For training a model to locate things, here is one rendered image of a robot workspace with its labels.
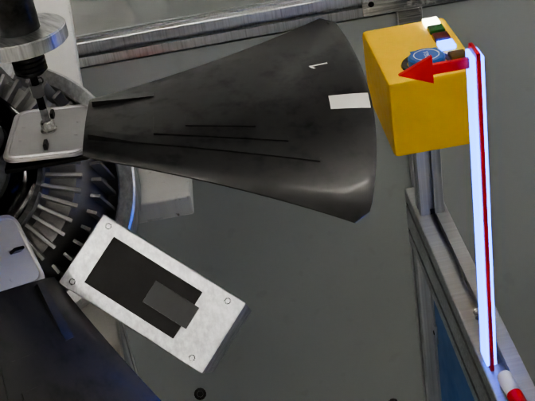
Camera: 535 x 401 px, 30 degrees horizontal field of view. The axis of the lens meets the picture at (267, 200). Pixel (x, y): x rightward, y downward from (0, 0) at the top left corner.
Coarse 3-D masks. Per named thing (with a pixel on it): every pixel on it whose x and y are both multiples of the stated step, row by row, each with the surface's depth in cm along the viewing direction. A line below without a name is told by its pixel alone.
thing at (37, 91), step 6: (36, 78) 78; (30, 84) 78; (36, 84) 78; (42, 84) 78; (30, 90) 78; (36, 90) 78; (42, 90) 78; (36, 96) 78; (42, 96) 78; (42, 102) 79; (42, 108) 79; (42, 114) 79; (48, 114) 79; (42, 120) 80; (48, 120) 80
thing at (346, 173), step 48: (288, 48) 86; (336, 48) 85; (144, 96) 83; (192, 96) 82; (240, 96) 81; (288, 96) 81; (96, 144) 77; (144, 144) 77; (192, 144) 76; (240, 144) 77; (288, 144) 77; (336, 144) 77; (288, 192) 74; (336, 192) 74
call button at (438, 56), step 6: (432, 48) 109; (414, 54) 108; (420, 54) 108; (426, 54) 107; (432, 54) 107; (438, 54) 107; (444, 54) 107; (408, 60) 107; (414, 60) 106; (432, 60) 106; (438, 60) 106; (444, 60) 107; (408, 66) 108
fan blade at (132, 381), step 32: (32, 288) 80; (0, 320) 76; (32, 320) 78; (64, 320) 80; (0, 352) 75; (32, 352) 77; (64, 352) 79; (96, 352) 81; (0, 384) 74; (32, 384) 75; (64, 384) 77; (96, 384) 79; (128, 384) 81
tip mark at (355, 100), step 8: (336, 96) 80; (344, 96) 80; (352, 96) 80; (360, 96) 80; (368, 96) 80; (336, 104) 80; (344, 104) 80; (352, 104) 80; (360, 104) 80; (368, 104) 80
